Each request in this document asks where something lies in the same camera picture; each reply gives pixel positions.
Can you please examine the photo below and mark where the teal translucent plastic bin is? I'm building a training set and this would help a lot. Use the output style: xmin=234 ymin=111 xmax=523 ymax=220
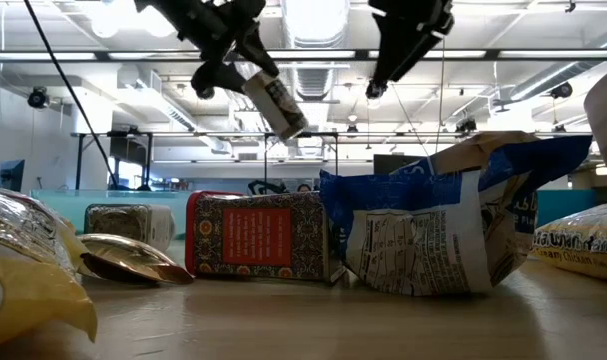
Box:
xmin=30 ymin=188 xmax=194 ymax=236

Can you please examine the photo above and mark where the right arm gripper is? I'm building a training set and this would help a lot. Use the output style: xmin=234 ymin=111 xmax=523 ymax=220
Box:
xmin=367 ymin=0 xmax=455 ymax=84

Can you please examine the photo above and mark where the tan lid spice jar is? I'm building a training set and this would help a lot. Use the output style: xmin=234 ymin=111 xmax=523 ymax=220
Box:
xmin=241 ymin=69 xmax=309 ymax=144

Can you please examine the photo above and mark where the black horizontal beam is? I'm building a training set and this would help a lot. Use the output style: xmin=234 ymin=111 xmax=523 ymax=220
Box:
xmin=0 ymin=48 xmax=607 ymax=63

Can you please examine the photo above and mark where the small blue screen monitor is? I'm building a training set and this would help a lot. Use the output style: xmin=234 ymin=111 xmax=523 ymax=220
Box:
xmin=0 ymin=158 xmax=27 ymax=194

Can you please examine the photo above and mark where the black ceiling spotlight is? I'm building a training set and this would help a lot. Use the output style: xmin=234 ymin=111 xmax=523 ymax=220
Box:
xmin=550 ymin=81 xmax=574 ymax=100
xmin=191 ymin=79 xmax=217 ymax=101
xmin=26 ymin=85 xmax=50 ymax=110
xmin=365 ymin=80 xmax=387 ymax=100
xmin=455 ymin=117 xmax=479 ymax=136

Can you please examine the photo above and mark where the yellow blue noodle soup packet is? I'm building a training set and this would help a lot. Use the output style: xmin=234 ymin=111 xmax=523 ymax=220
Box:
xmin=318 ymin=130 xmax=594 ymax=297

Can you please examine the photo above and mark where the red patterned paprika tin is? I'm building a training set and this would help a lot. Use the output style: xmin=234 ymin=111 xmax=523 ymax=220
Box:
xmin=184 ymin=189 xmax=348 ymax=286

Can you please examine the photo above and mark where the white label herb jar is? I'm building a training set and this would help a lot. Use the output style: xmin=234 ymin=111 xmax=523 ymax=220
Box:
xmin=84 ymin=202 xmax=176 ymax=252

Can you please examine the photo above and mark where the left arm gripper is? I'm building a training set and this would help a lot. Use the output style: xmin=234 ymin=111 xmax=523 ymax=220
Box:
xmin=134 ymin=0 xmax=281 ymax=94

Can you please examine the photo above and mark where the blue plastic bin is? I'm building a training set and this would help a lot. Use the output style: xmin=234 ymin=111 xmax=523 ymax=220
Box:
xmin=535 ymin=188 xmax=597 ymax=226

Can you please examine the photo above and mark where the black metal workstation frame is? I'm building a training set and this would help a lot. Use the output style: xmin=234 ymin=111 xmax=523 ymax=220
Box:
xmin=72 ymin=130 xmax=340 ymax=192

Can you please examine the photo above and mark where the black computer monitor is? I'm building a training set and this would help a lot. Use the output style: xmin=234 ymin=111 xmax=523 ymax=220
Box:
xmin=372 ymin=153 xmax=424 ymax=176

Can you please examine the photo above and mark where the gold spoon green handle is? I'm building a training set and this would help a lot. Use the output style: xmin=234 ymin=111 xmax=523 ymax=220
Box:
xmin=77 ymin=233 xmax=195 ymax=287

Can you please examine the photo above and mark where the yellow white Maruchan ramen packet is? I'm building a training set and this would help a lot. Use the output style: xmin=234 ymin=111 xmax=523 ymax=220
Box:
xmin=530 ymin=200 xmax=607 ymax=285

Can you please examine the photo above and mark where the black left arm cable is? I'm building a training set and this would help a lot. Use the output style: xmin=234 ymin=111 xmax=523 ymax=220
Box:
xmin=23 ymin=0 xmax=119 ymax=191

